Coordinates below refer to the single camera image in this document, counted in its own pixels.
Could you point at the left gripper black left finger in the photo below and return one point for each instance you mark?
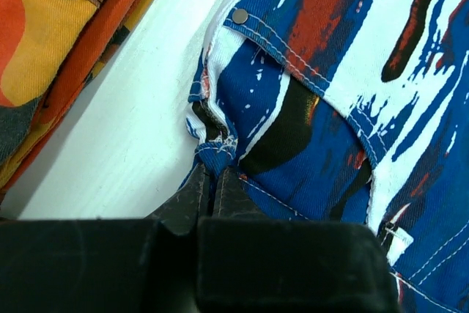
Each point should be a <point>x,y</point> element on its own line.
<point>96,265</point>

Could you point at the blue white red patterned trousers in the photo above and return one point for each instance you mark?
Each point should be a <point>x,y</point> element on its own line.
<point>348,110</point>

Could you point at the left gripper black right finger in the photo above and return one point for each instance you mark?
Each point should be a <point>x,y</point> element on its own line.
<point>247,262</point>

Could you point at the orange camouflage folded trousers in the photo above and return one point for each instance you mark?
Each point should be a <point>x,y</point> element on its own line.
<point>50,50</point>

